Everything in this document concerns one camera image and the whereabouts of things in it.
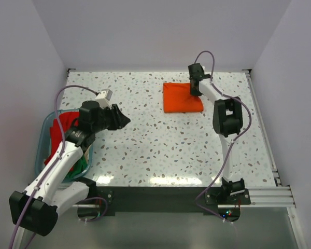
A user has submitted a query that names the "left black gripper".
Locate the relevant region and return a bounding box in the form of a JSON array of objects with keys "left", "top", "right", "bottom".
[{"left": 92, "top": 104, "right": 130, "bottom": 133}]

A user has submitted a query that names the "orange t shirt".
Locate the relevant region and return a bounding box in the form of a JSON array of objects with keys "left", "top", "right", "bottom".
[{"left": 163, "top": 82, "right": 204, "bottom": 113}]

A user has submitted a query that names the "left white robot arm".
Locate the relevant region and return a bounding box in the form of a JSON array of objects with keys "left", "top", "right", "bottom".
[{"left": 9, "top": 101, "right": 130, "bottom": 236}]

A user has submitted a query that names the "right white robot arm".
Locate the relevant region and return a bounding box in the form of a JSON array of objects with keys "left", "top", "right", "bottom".
[{"left": 188, "top": 63, "right": 245, "bottom": 204}]

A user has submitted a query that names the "red t shirt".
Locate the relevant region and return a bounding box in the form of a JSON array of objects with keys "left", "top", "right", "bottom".
[{"left": 45, "top": 112, "right": 79, "bottom": 165}]

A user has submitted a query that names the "green t shirt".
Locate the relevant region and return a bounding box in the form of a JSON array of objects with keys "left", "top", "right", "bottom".
[{"left": 66, "top": 156, "right": 89, "bottom": 180}]

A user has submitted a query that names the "clear blue plastic bin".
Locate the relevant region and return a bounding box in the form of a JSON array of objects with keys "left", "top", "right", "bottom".
[{"left": 35, "top": 109, "right": 93, "bottom": 183}]

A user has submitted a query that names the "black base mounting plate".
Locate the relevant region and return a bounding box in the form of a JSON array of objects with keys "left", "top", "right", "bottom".
[{"left": 67, "top": 185, "right": 249, "bottom": 217}]

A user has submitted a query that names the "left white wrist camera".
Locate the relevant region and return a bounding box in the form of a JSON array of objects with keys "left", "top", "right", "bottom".
[{"left": 95, "top": 89, "right": 112, "bottom": 109}]

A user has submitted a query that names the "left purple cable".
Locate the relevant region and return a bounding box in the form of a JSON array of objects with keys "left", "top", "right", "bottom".
[{"left": 9, "top": 85, "right": 109, "bottom": 249}]

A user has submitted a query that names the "purple cable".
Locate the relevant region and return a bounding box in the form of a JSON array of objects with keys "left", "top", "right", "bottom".
[
  {"left": 9, "top": 85, "right": 109, "bottom": 249},
  {"left": 193, "top": 50, "right": 252, "bottom": 216}
]

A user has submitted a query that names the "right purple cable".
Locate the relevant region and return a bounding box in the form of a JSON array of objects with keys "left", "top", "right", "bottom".
[{"left": 193, "top": 50, "right": 252, "bottom": 216}]

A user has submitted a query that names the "aluminium frame rail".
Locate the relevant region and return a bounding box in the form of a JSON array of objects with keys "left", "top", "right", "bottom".
[{"left": 23, "top": 168, "right": 298, "bottom": 208}]

